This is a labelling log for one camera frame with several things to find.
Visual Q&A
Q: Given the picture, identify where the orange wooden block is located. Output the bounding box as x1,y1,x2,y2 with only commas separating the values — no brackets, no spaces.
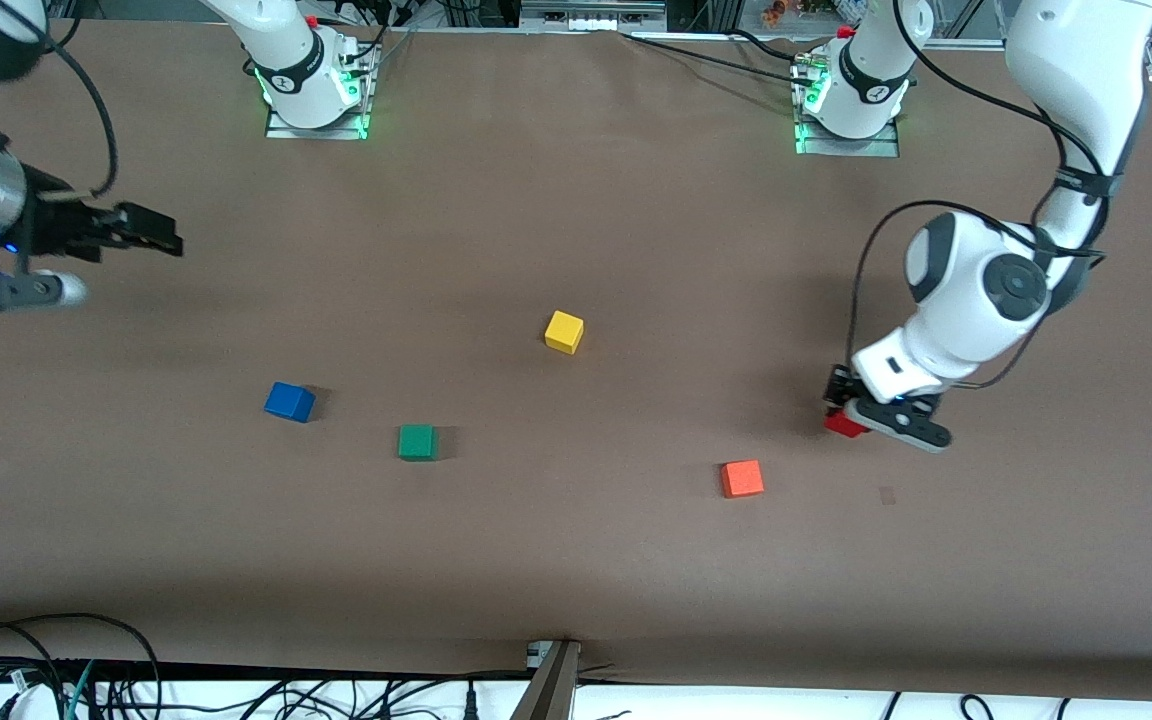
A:
720,459,766,499

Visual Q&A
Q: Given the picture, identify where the blue wooden block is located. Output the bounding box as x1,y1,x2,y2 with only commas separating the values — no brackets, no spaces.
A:
264,382,317,424

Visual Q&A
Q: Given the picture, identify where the yellow wooden block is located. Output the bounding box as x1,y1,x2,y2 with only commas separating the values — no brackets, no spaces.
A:
544,310,585,355

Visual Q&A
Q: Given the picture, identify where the grey slanted beam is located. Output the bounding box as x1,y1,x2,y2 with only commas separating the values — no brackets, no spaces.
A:
509,640,583,720

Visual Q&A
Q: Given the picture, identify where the white power strip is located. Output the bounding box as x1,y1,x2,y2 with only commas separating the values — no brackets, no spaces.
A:
520,0,669,32

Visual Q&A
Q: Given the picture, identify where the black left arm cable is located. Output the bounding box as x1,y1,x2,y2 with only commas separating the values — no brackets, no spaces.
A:
846,0,1112,396

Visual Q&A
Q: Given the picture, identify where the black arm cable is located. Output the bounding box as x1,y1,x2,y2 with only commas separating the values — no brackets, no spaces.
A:
34,40,122,199
846,0,1112,396

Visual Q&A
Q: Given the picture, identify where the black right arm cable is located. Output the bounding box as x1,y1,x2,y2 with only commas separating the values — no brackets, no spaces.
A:
34,40,122,199

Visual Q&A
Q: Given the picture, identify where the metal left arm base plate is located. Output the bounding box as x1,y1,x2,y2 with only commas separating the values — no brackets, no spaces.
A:
793,55,902,158

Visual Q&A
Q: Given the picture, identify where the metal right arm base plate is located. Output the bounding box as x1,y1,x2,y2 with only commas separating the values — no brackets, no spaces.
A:
265,40,377,141

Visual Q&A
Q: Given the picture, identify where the black cable across table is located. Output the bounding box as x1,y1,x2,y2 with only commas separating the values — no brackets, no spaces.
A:
621,30,822,86

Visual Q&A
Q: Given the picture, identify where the black looped cable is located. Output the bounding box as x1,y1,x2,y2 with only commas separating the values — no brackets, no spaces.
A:
0,612,163,720

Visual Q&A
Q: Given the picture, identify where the black table edge rail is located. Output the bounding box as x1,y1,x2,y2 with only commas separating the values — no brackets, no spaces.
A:
0,654,537,687

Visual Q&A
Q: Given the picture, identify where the green cable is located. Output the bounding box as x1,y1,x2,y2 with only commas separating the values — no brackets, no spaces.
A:
64,660,97,720

